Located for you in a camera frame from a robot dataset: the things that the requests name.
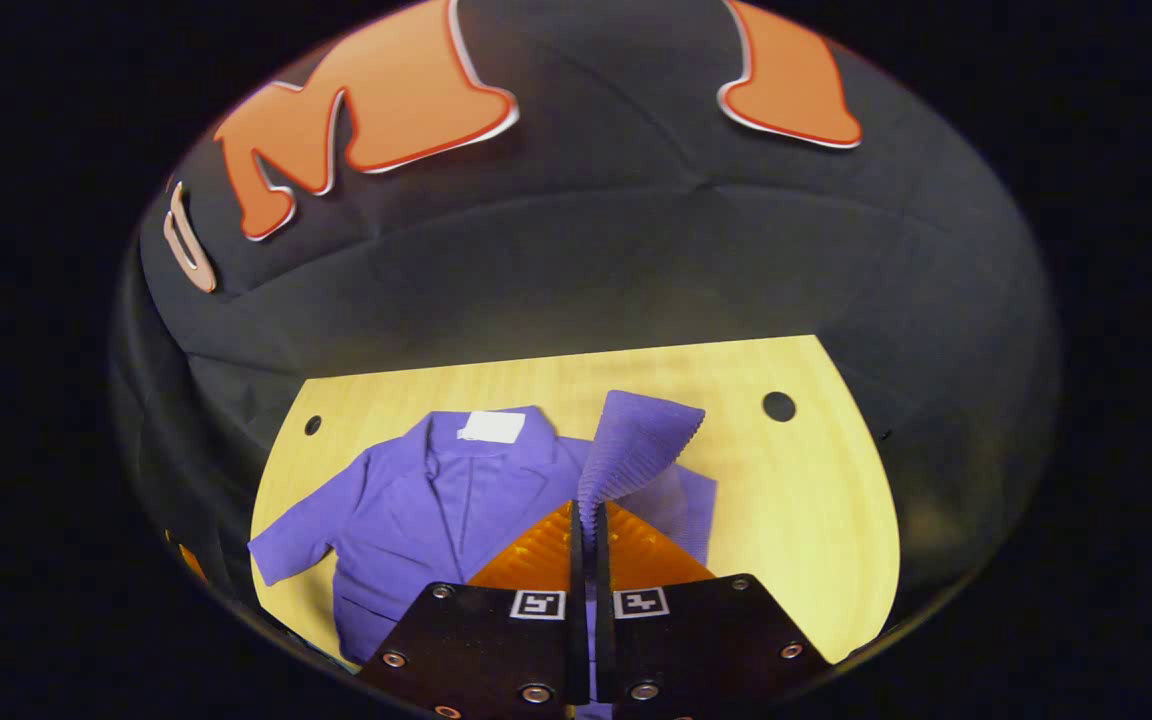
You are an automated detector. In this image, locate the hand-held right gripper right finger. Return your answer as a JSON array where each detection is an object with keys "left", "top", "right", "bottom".
[{"left": 591, "top": 500, "right": 832, "bottom": 720}]

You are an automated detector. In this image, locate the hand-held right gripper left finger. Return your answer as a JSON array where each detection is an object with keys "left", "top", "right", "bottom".
[{"left": 356, "top": 500, "right": 592, "bottom": 720}]

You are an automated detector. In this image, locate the purple jacket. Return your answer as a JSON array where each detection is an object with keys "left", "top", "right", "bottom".
[{"left": 248, "top": 390, "right": 719, "bottom": 720}]

